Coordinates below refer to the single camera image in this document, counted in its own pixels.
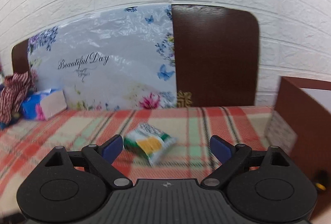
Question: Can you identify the plaid blanket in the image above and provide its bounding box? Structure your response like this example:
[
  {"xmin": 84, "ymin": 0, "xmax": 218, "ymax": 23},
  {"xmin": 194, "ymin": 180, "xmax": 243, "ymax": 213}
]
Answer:
[{"xmin": 0, "ymin": 105, "xmax": 314, "ymax": 211}]

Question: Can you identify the red striped cloth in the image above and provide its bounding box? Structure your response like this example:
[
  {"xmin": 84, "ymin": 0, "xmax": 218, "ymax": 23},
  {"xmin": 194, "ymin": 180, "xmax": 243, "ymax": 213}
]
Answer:
[{"xmin": 0, "ymin": 71, "xmax": 37, "ymax": 123}]

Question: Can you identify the black and yellow object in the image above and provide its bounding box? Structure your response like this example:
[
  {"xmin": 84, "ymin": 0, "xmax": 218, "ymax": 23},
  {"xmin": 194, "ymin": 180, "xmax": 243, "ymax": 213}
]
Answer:
[{"xmin": 312, "ymin": 170, "xmax": 328, "ymax": 192}]

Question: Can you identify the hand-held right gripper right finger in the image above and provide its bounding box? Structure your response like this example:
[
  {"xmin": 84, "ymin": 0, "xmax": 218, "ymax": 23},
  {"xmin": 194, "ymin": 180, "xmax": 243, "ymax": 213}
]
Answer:
[{"xmin": 200, "ymin": 135, "xmax": 290, "ymax": 188}]

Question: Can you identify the blue floral tissue pack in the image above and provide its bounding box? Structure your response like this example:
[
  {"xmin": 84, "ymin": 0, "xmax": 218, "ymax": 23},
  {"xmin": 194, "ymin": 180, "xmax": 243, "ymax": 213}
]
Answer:
[{"xmin": 20, "ymin": 88, "xmax": 68, "ymax": 121}]

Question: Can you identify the green and yellow snack packet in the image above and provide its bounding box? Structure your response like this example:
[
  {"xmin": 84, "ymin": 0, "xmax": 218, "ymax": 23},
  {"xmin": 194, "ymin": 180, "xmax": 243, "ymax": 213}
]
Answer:
[{"xmin": 124, "ymin": 123, "xmax": 177, "ymax": 167}]

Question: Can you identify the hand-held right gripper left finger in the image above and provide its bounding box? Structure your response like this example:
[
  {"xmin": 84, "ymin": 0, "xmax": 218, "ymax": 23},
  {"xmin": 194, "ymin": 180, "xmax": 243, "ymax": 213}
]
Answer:
[{"xmin": 44, "ymin": 134, "xmax": 131, "ymax": 188}]

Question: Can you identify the floral plastic-wrapped mattress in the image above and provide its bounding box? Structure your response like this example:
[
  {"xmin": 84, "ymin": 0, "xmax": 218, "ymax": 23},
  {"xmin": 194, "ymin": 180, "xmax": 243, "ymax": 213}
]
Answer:
[{"xmin": 27, "ymin": 5, "xmax": 179, "ymax": 112}]

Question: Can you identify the brown wooden headboard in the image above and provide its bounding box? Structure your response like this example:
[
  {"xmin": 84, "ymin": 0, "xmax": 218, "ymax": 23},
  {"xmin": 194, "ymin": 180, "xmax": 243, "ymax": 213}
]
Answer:
[{"xmin": 11, "ymin": 4, "xmax": 260, "ymax": 108}]

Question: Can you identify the brown cardboard box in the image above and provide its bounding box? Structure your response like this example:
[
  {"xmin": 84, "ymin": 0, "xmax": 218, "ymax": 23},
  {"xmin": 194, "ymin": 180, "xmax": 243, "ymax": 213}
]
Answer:
[{"xmin": 264, "ymin": 75, "xmax": 331, "ymax": 222}]

